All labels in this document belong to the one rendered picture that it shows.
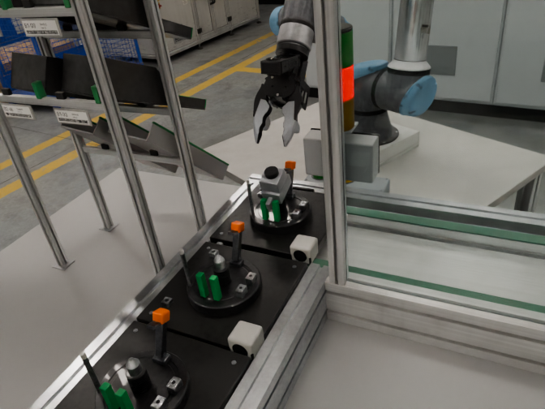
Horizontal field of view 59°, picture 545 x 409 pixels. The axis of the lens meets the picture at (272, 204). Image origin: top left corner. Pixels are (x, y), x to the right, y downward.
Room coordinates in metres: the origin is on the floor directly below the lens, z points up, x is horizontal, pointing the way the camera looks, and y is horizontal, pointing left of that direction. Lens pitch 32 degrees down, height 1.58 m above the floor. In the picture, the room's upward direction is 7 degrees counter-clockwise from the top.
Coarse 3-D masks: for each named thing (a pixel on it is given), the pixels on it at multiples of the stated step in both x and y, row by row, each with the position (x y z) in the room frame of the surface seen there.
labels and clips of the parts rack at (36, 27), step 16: (0, 0) 0.90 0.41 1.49; (64, 0) 0.83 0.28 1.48; (0, 32) 0.92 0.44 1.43; (32, 32) 0.88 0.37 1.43; (48, 32) 0.86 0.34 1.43; (64, 96) 0.88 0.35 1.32; (96, 96) 0.83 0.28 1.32; (16, 112) 0.94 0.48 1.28; (32, 112) 0.92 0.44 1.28; (64, 112) 0.87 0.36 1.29; (80, 112) 0.85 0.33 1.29; (144, 160) 1.03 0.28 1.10; (160, 160) 1.01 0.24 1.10; (176, 160) 0.98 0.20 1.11
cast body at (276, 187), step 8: (272, 168) 0.90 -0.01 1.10; (280, 168) 0.90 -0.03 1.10; (264, 176) 0.89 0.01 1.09; (272, 176) 0.88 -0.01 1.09; (280, 176) 0.88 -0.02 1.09; (288, 176) 0.91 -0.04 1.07; (264, 184) 0.88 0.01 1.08; (272, 184) 0.87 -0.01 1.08; (280, 184) 0.88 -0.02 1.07; (288, 184) 0.91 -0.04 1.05; (264, 192) 0.89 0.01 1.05; (272, 192) 0.88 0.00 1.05; (280, 192) 0.88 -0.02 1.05; (280, 200) 0.87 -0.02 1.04
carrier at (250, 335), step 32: (192, 256) 0.80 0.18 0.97; (224, 256) 0.79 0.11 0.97; (256, 256) 0.78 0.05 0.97; (192, 288) 0.68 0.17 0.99; (224, 288) 0.67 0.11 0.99; (256, 288) 0.66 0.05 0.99; (288, 288) 0.67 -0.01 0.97; (192, 320) 0.62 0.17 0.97; (224, 320) 0.61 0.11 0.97; (256, 320) 0.60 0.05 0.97; (256, 352) 0.54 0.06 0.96
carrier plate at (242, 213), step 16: (256, 192) 1.03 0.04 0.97; (304, 192) 1.00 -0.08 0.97; (240, 208) 0.97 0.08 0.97; (320, 208) 0.93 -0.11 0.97; (224, 224) 0.91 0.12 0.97; (320, 224) 0.86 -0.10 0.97; (224, 240) 0.85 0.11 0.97; (256, 240) 0.83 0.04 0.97; (272, 240) 0.82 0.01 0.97; (288, 240) 0.82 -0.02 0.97; (320, 240) 0.80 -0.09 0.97; (288, 256) 0.77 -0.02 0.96
